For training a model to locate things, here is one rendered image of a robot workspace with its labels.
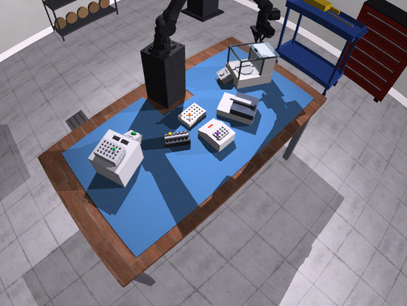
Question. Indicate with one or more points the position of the blue bench mat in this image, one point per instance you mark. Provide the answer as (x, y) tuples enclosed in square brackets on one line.
[(170, 183)]

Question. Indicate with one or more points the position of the white tube rack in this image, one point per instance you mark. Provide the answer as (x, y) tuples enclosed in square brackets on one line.
[(196, 114)]

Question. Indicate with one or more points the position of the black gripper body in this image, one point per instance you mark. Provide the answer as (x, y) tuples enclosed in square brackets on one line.
[(255, 31)]

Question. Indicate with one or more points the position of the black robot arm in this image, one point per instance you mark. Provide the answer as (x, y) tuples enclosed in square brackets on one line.
[(165, 24)]

